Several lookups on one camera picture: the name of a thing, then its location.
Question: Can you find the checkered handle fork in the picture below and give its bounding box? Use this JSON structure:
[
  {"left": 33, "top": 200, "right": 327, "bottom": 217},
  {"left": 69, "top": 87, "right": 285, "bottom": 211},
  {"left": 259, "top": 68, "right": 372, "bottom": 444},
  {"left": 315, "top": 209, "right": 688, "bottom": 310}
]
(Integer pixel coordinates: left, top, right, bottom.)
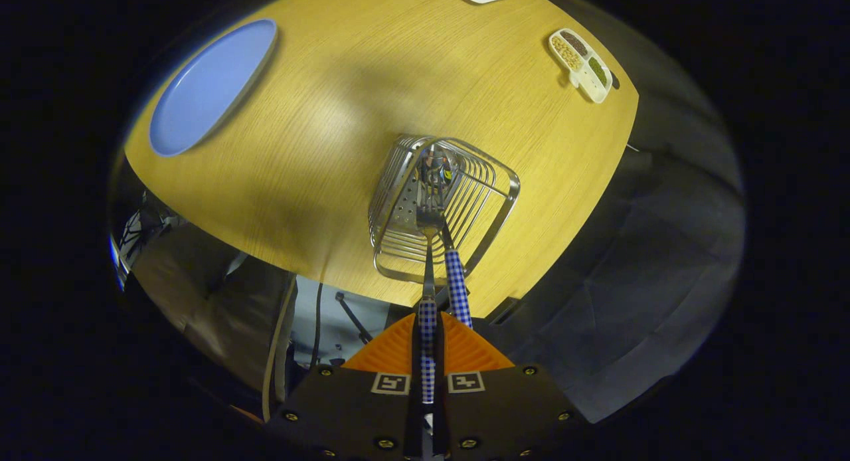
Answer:
[{"left": 415, "top": 175, "right": 444, "bottom": 405}]

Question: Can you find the metal wire cutlery rack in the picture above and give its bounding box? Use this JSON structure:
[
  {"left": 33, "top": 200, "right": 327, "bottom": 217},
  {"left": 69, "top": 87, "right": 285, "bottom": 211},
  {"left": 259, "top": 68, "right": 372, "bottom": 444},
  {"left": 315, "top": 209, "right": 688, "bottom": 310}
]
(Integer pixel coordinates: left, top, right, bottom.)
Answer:
[{"left": 367, "top": 134, "right": 521, "bottom": 286}]

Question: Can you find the checkered handle spoon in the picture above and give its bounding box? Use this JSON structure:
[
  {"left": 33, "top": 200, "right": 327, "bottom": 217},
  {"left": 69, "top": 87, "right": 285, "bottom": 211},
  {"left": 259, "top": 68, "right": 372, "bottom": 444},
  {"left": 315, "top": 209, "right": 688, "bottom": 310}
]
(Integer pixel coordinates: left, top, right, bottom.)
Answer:
[{"left": 422, "top": 145, "right": 474, "bottom": 330}]

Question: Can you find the beige cable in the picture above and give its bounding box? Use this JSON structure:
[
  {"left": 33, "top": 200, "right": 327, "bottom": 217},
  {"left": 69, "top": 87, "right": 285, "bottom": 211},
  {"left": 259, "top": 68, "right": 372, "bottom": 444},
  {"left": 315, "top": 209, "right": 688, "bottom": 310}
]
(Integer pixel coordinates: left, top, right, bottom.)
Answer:
[{"left": 262, "top": 275, "right": 299, "bottom": 422}]

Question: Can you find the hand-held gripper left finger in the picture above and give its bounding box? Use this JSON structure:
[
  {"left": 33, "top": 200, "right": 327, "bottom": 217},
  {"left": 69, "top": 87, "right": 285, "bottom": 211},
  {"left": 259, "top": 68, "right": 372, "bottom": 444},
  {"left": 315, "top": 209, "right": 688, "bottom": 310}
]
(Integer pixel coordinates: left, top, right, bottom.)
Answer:
[{"left": 266, "top": 313, "right": 426, "bottom": 461}]

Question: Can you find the brown box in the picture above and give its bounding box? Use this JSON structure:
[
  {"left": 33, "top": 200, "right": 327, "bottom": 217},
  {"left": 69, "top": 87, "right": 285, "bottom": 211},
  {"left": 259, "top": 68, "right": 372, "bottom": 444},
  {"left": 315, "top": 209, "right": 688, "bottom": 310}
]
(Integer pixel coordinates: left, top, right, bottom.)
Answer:
[{"left": 129, "top": 219, "right": 296, "bottom": 392}]

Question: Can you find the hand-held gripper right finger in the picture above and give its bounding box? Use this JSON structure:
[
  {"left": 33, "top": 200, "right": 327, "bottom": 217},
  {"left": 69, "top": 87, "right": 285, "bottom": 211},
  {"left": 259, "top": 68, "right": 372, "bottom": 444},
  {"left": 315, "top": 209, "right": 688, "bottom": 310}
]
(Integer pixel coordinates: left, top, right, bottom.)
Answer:
[{"left": 435, "top": 312, "right": 588, "bottom": 461}]

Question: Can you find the white divided bean dish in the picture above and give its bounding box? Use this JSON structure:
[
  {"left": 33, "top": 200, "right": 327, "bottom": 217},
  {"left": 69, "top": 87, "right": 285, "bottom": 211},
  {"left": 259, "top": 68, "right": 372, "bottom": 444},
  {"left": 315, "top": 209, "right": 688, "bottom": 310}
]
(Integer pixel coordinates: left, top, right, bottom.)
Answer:
[{"left": 548, "top": 28, "right": 614, "bottom": 104}]

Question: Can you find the blue round plate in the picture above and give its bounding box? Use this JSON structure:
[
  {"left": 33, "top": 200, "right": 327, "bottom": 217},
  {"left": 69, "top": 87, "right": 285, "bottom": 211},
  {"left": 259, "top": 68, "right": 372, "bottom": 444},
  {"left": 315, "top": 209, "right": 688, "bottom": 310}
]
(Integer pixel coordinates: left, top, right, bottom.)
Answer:
[{"left": 148, "top": 18, "right": 278, "bottom": 158}]

